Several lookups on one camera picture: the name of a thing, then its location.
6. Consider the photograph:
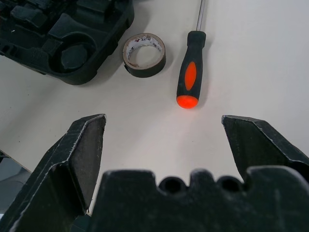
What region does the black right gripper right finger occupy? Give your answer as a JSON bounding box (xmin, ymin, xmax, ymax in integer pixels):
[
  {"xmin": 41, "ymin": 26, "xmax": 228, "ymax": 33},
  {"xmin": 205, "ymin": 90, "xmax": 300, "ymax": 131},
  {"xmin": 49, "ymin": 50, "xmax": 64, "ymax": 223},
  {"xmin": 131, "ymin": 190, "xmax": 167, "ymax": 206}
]
[{"xmin": 221, "ymin": 115, "xmax": 309, "ymax": 182}]

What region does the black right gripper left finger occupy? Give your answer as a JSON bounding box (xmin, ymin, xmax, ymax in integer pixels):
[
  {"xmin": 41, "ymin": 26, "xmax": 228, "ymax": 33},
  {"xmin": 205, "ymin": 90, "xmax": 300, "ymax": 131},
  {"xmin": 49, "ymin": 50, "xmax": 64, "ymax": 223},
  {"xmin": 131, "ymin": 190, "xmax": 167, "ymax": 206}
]
[{"xmin": 0, "ymin": 113, "xmax": 107, "ymax": 232}]

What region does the black handle screwdriver orange oval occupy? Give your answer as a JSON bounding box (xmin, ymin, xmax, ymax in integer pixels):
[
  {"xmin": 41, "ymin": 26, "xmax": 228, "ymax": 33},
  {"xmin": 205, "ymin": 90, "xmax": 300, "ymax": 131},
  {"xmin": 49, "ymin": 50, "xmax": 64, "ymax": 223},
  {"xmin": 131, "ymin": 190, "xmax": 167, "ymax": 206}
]
[{"xmin": 176, "ymin": 0, "xmax": 208, "ymax": 110}]

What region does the black electrical tape roll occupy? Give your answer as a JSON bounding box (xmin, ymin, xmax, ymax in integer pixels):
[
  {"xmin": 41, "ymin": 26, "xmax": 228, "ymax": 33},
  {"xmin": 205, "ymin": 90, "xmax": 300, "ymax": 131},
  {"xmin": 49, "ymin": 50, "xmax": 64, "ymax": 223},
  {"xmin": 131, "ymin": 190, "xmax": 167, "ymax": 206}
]
[{"xmin": 122, "ymin": 32, "xmax": 167, "ymax": 78}]

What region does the black tool case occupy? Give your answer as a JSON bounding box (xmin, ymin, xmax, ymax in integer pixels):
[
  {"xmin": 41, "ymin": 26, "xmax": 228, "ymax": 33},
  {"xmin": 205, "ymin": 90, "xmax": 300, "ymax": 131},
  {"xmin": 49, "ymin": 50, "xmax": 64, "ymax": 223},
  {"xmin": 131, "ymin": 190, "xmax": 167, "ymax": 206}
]
[{"xmin": 0, "ymin": 0, "xmax": 135, "ymax": 87}]

